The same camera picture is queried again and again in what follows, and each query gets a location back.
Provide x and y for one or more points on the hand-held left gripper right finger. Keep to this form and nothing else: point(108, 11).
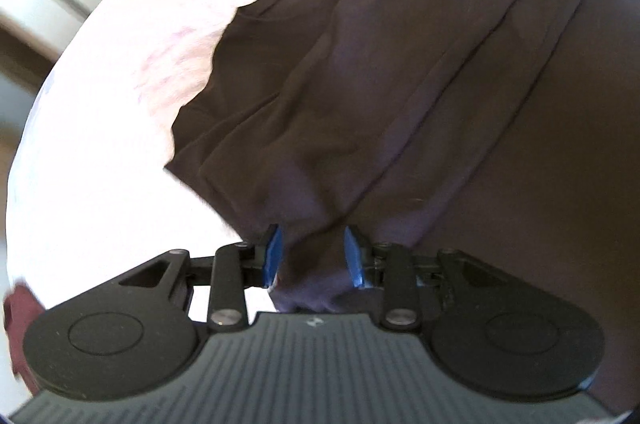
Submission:
point(354, 256)

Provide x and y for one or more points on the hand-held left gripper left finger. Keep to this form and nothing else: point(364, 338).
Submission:
point(274, 254)

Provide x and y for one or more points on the dark purple shirt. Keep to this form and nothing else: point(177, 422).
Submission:
point(375, 79)

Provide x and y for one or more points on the maroon garment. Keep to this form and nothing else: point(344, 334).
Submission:
point(22, 334)

